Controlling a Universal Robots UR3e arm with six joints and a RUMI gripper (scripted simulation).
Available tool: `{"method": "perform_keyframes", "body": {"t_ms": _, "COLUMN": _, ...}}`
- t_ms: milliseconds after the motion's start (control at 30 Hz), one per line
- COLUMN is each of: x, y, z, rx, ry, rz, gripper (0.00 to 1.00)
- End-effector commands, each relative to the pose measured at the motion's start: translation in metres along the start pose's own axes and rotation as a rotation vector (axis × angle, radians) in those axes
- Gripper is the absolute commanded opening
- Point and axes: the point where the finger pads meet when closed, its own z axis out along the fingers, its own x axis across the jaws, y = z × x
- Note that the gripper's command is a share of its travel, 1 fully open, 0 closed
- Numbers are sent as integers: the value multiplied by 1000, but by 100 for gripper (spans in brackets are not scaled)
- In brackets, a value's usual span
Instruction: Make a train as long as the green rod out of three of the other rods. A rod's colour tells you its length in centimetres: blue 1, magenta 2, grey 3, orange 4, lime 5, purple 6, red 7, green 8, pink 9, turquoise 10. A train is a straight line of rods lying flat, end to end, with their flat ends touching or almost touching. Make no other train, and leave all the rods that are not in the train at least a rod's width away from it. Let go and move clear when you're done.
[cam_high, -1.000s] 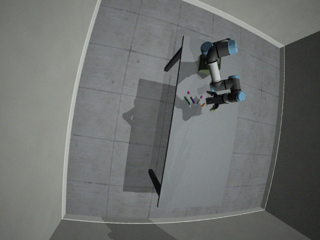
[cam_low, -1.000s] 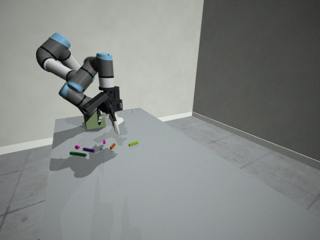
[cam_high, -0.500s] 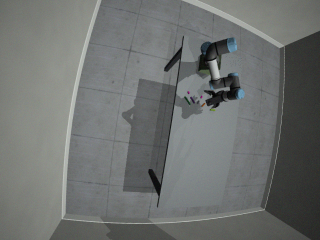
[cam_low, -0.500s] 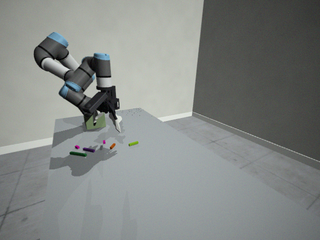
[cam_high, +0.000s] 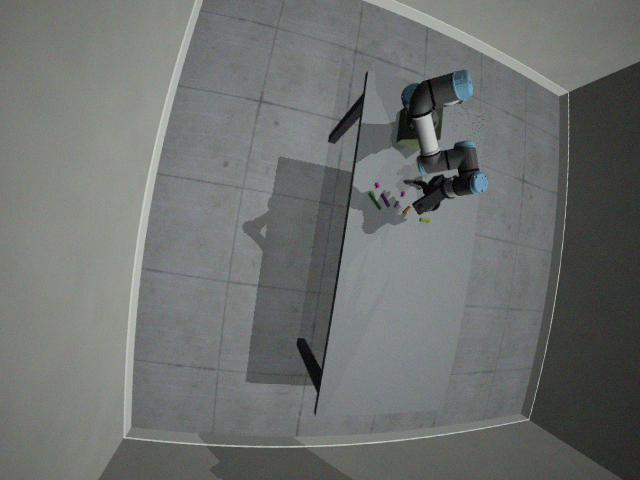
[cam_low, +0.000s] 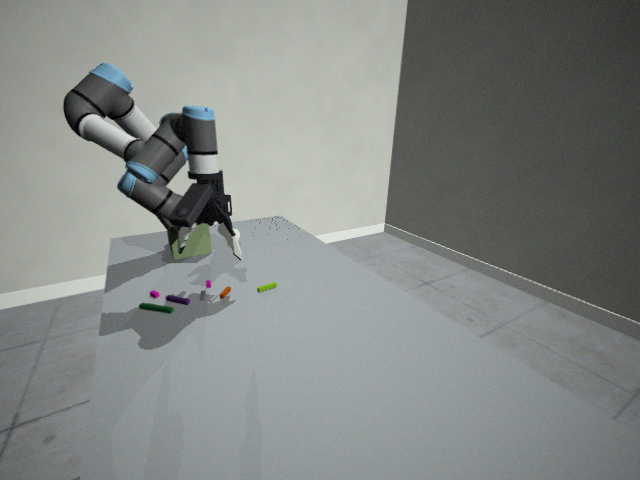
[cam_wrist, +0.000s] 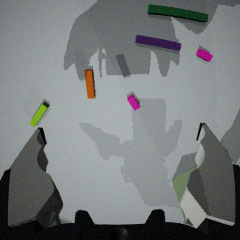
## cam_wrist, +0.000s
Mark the magenta rod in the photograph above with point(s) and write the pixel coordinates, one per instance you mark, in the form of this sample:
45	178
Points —
133	102
204	55

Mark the grey rectangular rod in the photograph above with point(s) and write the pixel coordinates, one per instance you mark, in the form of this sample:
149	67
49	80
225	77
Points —
123	65

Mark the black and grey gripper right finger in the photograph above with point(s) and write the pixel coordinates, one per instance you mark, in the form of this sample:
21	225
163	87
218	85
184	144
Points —
211	197

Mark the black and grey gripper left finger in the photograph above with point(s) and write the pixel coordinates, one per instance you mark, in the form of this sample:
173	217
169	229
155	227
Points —
29	199

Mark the dark green rod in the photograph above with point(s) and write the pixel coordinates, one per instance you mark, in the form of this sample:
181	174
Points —
177	12

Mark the purple rod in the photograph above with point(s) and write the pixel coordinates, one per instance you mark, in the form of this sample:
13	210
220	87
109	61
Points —
158	42

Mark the lime green rod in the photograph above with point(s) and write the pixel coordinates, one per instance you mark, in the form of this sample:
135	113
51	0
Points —
39	114

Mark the orange rod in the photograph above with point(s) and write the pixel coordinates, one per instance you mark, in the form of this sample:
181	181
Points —
89	78

